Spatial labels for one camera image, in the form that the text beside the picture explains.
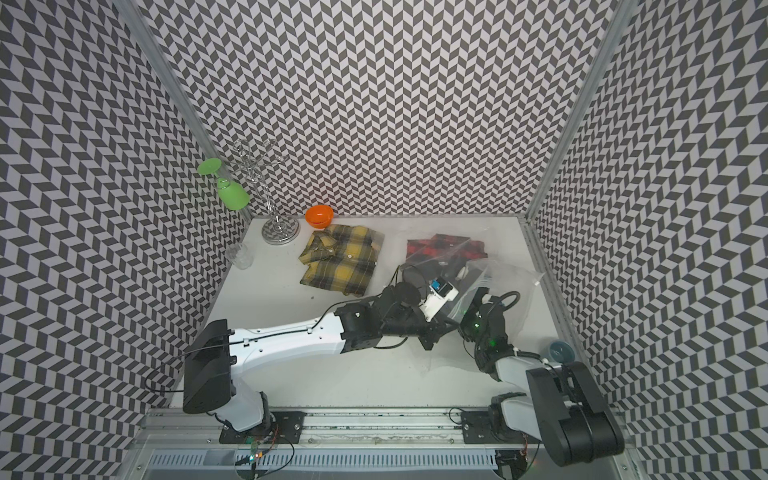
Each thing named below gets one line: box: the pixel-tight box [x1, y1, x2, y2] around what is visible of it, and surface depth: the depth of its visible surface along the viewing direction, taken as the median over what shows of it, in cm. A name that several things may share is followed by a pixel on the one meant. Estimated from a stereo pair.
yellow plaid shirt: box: [298, 224, 385, 297], surface depth 103 cm
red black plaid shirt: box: [406, 234, 488, 260], surface depth 106 cm
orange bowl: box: [305, 204, 334, 229], surface depth 118 cm
